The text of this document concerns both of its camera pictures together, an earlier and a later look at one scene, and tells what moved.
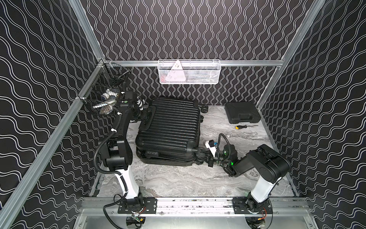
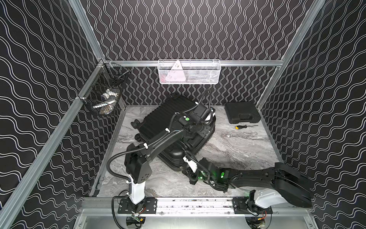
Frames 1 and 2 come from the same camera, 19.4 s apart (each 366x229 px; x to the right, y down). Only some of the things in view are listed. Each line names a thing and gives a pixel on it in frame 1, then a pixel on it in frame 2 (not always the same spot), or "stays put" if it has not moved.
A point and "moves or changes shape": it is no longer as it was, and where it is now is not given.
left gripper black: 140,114 to 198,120
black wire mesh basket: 101,93 stays put
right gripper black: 208,156 to 188,171
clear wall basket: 203,71 stays put
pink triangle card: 177,73 stays put
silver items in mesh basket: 108,99 stays put
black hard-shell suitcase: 170,135 moves or changes shape
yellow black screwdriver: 240,127 stays put
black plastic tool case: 245,111 stays put
